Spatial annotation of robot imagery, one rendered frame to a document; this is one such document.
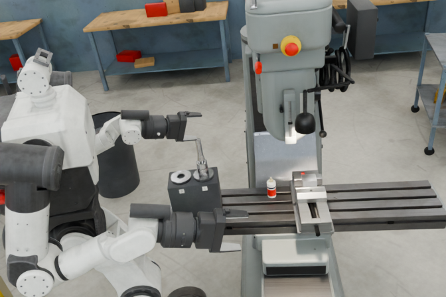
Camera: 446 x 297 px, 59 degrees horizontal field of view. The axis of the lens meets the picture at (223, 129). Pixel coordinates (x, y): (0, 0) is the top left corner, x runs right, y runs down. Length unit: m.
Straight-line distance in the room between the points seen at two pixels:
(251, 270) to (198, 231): 1.57
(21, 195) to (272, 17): 0.80
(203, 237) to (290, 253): 0.84
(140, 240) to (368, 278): 2.04
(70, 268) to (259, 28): 0.82
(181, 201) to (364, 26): 1.05
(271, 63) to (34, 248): 0.88
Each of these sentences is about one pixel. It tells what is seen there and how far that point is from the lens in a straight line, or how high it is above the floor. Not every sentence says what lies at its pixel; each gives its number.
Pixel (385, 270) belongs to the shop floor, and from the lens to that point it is 2.87.
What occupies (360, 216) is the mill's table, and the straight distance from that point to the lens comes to 1.82.
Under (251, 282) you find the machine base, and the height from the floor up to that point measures 0.20.
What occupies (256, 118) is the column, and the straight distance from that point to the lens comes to 2.02.
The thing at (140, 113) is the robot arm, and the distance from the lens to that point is 1.40.
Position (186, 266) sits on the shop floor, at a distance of 2.89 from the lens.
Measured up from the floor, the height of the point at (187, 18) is 0.88.
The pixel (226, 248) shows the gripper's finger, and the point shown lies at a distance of 1.07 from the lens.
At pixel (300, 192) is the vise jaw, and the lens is 1.75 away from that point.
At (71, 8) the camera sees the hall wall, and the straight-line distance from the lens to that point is 6.29.
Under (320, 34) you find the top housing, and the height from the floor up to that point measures 1.78.
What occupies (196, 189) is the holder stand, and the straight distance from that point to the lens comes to 1.72.
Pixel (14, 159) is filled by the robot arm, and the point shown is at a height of 1.76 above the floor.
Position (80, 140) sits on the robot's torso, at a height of 1.69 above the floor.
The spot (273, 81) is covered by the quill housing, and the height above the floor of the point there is 1.58.
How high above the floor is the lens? 2.18
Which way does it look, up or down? 31 degrees down
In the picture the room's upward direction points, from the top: 7 degrees counter-clockwise
